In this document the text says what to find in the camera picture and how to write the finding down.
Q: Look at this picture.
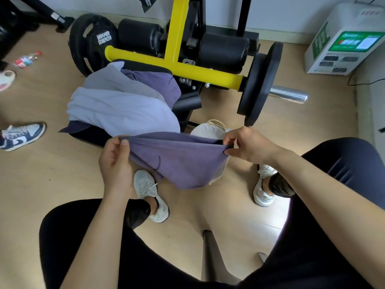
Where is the person's left hand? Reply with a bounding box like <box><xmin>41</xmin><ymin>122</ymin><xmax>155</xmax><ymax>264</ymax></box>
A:
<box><xmin>98</xmin><ymin>136</ymin><xmax>133</xmax><ymax>193</ymax></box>

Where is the cream drawstring bag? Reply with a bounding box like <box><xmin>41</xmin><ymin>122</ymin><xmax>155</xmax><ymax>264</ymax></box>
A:
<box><xmin>190</xmin><ymin>119</ymin><xmax>232</xmax><ymax>186</ymax></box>

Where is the light lavender garment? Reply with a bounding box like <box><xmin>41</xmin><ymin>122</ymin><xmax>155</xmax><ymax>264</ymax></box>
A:
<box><xmin>67</xmin><ymin>86</ymin><xmax>181</xmax><ymax>137</ymax></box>

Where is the black seat pad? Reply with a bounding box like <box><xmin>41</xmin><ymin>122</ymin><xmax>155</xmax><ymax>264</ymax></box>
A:
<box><xmin>69</xmin><ymin>58</ymin><xmax>203</xmax><ymax>148</ymax></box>

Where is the yellow gym machine frame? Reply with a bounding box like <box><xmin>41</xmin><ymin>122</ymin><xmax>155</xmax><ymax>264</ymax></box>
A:
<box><xmin>105</xmin><ymin>0</ymin><xmax>261</xmax><ymax>93</ymax></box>

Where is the navy garment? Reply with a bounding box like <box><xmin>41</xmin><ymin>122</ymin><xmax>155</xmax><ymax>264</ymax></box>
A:
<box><xmin>59</xmin><ymin>120</ymin><xmax>92</xmax><ymax>134</ymax></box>

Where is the grey garment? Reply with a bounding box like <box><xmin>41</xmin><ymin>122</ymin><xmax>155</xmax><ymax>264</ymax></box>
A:
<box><xmin>83</xmin><ymin>61</ymin><xmax>166</xmax><ymax>103</ymax></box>

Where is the plastic water bottle red label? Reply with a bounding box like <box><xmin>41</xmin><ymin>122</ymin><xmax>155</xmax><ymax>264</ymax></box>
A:
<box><xmin>13</xmin><ymin>51</ymin><xmax>42</xmax><ymax>69</ymax></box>

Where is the plain black weight plate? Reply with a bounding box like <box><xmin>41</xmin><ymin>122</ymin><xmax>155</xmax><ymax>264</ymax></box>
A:
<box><xmin>244</xmin><ymin>42</ymin><xmax>284</xmax><ymax>127</ymax></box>
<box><xmin>237</xmin><ymin>53</ymin><xmax>267</xmax><ymax>116</ymax></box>

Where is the black cable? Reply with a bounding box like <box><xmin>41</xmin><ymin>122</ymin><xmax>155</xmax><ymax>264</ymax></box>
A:
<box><xmin>347</xmin><ymin>65</ymin><xmax>385</xmax><ymax>87</ymax></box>

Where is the black gym equipment base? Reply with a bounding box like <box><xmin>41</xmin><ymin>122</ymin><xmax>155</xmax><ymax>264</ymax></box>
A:
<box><xmin>0</xmin><ymin>0</ymin><xmax>75</xmax><ymax>71</ymax></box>

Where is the grey metal seat leg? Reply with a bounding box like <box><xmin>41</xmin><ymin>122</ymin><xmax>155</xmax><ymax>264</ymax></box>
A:
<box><xmin>201</xmin><ymin>230</ymin><xmax>242</xmax><ymax>289</ymax></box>

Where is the person's left white sneaker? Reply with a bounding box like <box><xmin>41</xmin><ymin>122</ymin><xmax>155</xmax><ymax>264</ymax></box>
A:
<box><xmin>134</xmin><ymin>169</ymin><xmax>170</xmax><ymax>224</ymax></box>

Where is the person's left leg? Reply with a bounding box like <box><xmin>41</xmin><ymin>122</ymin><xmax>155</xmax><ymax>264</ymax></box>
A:
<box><xmin>39</xmin><ymin>198</ymin><xmax>244</xmax><ymax>289</ymax></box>

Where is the black weight plate white print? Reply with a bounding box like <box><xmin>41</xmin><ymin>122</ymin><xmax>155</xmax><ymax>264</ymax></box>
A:
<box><xmin>69</xmin><ymin>13</ymin><xmax>118</xmax><ymax>77</ymax></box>

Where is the person's leg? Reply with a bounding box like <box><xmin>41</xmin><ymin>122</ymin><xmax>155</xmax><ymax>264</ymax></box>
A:
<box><xmin>39</xmin><ymin>198</ymin><xmax>244</xmax><ymax>289</ymax></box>
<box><xmin>241</xmin><ymin>137</ymin><xmax>385</xmax><ymax>289</ymax></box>

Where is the person's right white sneaker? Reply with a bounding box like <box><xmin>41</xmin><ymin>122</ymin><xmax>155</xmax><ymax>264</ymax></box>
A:
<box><xmin>253</xmin><ymin>164</ymin><xmax>278</xmax><ymax>207</ymax></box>

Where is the purple towel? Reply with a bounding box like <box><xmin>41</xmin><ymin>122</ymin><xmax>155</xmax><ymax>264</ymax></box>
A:
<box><xmin>119</xmin><ymin>132</ymin><xmax>235</xmax><ymax>190</ymax></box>

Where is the person's right leg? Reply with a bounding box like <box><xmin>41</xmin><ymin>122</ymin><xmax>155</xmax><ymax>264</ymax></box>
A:
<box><xmin>241</xmin><ymin>137</ymin><xmax>385</xmax><ymax>289</ymax></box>

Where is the black foam roller pad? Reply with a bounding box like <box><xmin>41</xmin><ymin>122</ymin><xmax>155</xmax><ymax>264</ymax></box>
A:
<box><xmin>197</xmin><ymin>33</ymin><xmax>251</xmax><ymax>74</ymax></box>
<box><xmin>117</xmin><ymin>18</ymin><xmax>164</xmax><ymax>57</ymax></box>

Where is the dark purple garment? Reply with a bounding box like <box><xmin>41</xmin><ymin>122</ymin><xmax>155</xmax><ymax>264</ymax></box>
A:
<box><xmin>121</xmin><ymin>69</ymin><xmax>182</xmax><ymax>109</ymax></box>

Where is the white green charging cabinet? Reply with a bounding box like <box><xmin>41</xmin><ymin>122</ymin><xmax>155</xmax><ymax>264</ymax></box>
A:
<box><xmin>304</xmin><ymin>2</ymin><xmax>385</xmax><ymax>76</ymax></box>

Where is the person's left forearm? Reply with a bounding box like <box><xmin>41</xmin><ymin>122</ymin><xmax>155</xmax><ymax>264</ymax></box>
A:
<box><xmin>60</xmin><ymin>188</ymin><xmax>130</xmax><ymax>289</ymax></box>

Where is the person's right forearm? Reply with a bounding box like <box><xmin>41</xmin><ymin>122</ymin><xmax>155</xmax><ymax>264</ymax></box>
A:
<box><xmin>278</xmin><ymin>149</ymin><xmax>385</xmax><ymax>270</ymax></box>

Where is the pink white slipper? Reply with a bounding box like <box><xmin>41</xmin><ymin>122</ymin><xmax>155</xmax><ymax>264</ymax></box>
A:
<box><xmin>0</xmin><ymin>70</ymin><xmax>16</xmax><ymax>92</ymax></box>

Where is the chrome bar sleeve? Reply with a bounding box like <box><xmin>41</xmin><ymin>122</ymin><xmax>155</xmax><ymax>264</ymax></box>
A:
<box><xmin>268</xmin><ymin>85</ymin><xmax>309</xmax><ymax>105</ymax></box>

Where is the person's right hand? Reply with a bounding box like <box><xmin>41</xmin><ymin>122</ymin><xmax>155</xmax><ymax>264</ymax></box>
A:
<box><xmin>223</xmin><ymin>126</ymin><xmax>289</xmax><ymax>166</ymax></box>

